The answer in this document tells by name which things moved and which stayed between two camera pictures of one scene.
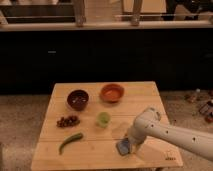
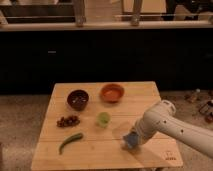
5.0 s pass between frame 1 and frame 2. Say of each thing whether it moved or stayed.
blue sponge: moved
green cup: stayed
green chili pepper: stayed
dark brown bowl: stayed
